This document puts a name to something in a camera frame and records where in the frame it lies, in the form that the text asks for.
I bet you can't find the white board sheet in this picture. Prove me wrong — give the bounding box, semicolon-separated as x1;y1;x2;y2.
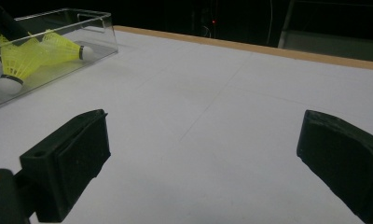
0;29;373;224

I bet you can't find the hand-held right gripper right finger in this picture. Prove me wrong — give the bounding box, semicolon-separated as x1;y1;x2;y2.
296;109;373;224

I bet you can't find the white metal stand frame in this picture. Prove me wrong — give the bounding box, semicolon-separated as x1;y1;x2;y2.
277;0;373;63

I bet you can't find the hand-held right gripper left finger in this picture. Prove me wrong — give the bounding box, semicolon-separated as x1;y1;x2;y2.
19;108;112;223

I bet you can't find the clear plastic container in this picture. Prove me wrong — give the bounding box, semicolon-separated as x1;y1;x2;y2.
0;7;119;112

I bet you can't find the yellow shuttlecock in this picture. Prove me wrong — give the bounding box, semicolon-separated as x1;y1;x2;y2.
0;34;48;96
41;29;95;67

